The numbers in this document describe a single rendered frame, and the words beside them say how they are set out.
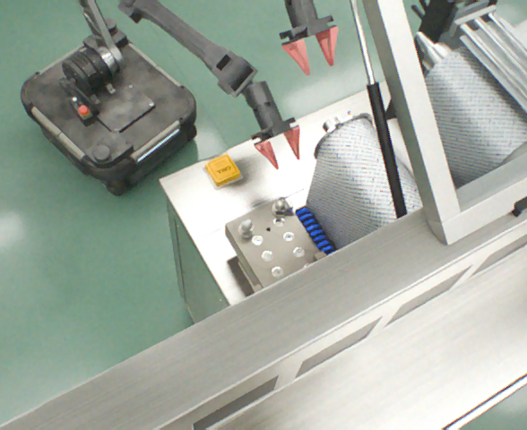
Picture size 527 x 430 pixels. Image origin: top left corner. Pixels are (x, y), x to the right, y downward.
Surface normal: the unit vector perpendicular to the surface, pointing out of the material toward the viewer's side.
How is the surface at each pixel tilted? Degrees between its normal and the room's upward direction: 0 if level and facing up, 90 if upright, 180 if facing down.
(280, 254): 0
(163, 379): 0
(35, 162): 0
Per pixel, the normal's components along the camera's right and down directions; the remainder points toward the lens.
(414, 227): 0.07, -0.47
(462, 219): 0.37, 0.15
